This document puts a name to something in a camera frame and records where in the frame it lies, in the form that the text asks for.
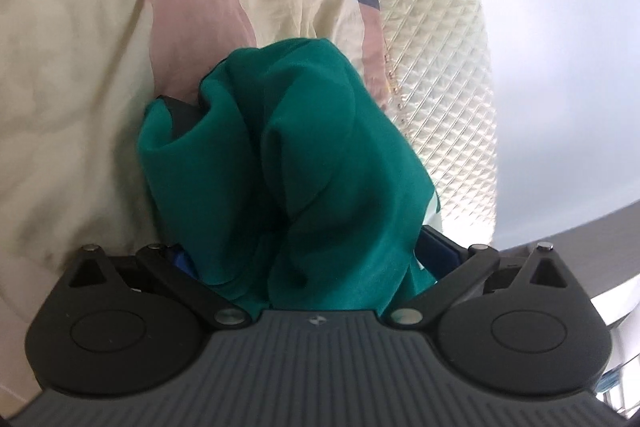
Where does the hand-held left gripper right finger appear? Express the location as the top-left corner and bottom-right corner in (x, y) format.
(390, 227), (572, 327)

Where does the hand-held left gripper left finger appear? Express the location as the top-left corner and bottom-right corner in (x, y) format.
(67, 244), (251, 328)

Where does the green sweatshirt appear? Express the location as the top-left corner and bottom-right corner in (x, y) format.
(137, 38), (444, 316)

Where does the cream quilted headboard cover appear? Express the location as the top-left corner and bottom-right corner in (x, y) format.
(354, 0), (501, 254)

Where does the pastel patchwork blanket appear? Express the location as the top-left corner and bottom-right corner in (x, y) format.
(0, 0), (390, 404)

